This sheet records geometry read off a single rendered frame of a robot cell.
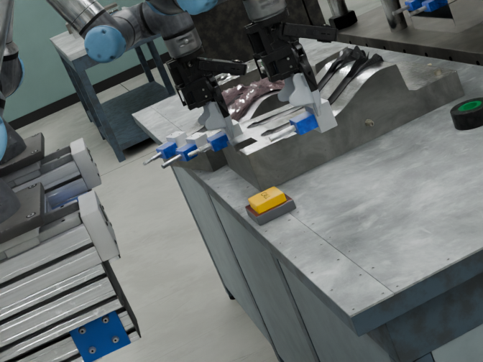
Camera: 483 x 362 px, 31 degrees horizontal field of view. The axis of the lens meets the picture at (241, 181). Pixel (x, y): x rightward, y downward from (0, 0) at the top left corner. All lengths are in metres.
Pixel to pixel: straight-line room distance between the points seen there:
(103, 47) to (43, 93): 7.27
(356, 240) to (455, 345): 0.24
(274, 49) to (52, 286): 0.60
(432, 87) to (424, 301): 0.74
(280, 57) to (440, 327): 0.60
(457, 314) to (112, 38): 0.87
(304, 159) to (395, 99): 0.24
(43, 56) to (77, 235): 7.55
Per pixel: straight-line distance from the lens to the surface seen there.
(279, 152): 1.80
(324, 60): 2.25
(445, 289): 1.29
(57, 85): 9.04
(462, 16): 2.56
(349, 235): 1.47
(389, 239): 1.40
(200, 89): 1.90
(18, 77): 2.11
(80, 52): 5.81
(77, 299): 1.52
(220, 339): 3.08
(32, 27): 8.98
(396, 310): 1.26
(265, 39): 1.64
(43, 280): 1.51
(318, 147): 1.83
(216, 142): 1.94
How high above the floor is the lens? 1.39
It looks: 18 degrees down
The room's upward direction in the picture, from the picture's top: 23 degrees counter-clockwise
